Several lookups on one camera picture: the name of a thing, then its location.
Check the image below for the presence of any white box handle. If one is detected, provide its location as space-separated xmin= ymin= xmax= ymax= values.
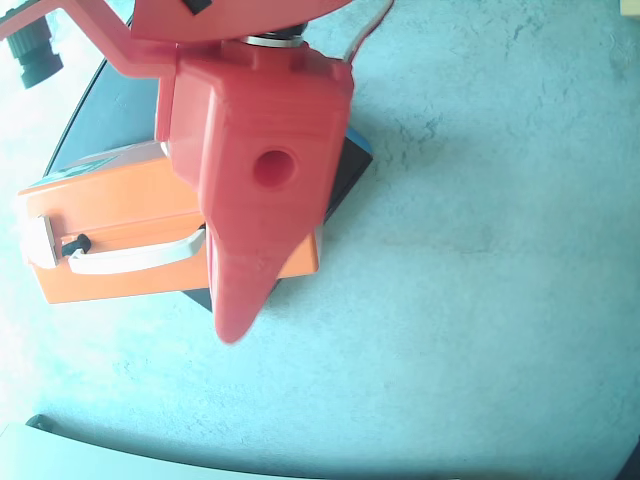
xmin=66 ymin=226 xmax=209 ymax=276

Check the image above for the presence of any red plastic gripper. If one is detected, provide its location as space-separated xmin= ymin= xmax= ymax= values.
xmin=155 ymin=38 xmax=357 ymax=243

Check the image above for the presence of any red camera mount bracket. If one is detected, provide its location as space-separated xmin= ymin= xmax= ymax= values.
xmin=0 ymin=0 xmax=179 ymax=79

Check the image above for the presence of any red fixed gripper finger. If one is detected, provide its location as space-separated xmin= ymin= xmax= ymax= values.
xmin=211 ymin=238 xmax=312 ymax=347

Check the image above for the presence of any red white servo cable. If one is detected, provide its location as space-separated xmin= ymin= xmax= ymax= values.
xmin=342 ymin=0 xmax=397 ymax=67

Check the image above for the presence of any orange plastic box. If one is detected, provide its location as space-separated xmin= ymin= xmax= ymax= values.
xmin=17 ymin=141 xmax=322 ymax=306

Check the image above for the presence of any black camera lens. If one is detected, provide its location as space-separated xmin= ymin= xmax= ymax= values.
xmin=6 ymin=18 xmax=65 ymax=91

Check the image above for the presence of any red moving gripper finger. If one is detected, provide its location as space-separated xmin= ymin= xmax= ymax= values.
xmin=208 ymin=233 xmax=222 ymax=302

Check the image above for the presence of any dark flat mat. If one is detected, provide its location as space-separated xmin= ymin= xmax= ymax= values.
xmin=41 ymin=18 xmax=376 ymax=314

